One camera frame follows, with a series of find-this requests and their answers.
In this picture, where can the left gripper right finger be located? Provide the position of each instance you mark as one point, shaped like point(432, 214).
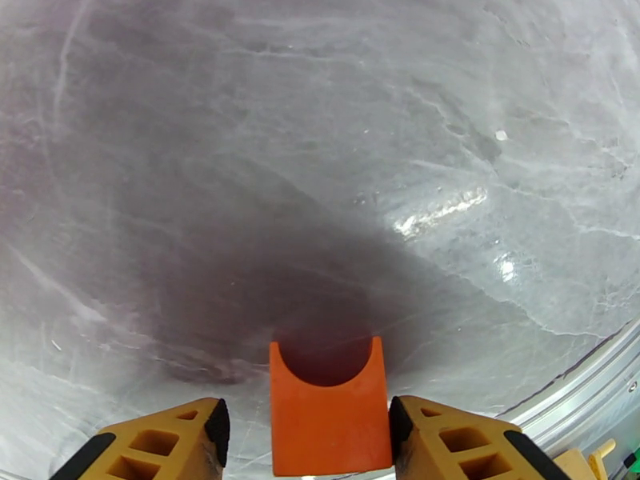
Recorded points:
point(460, 453)

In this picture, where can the orange arch lego brick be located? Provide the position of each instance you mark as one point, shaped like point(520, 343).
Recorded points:
point(330, 428)

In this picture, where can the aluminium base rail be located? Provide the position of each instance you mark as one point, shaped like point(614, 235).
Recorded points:
point(590, 393)

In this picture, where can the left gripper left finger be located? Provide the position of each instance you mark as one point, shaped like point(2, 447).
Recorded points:
point(160, 453)

